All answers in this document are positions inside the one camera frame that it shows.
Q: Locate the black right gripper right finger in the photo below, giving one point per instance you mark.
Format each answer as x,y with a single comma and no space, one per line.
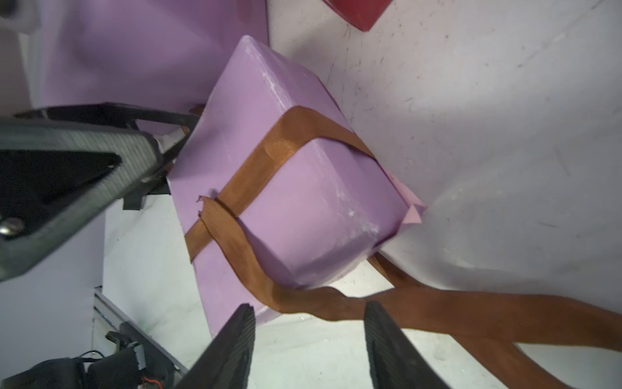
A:
394,362

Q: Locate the small purple gift box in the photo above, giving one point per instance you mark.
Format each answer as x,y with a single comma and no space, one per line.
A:
326,209

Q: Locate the red gift box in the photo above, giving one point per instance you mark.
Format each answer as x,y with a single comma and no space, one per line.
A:
361,14

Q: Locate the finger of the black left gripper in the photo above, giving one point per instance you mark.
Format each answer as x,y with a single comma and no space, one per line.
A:
124,116
56,177

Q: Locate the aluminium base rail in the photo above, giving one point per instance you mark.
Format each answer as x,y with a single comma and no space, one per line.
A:
152,356

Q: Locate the brown satin ribbon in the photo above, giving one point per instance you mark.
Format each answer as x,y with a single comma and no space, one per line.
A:
489,326

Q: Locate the large purple gift box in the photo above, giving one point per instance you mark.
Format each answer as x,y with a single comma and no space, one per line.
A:
164,55

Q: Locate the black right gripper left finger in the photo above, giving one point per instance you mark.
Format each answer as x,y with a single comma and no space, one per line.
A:
227,360

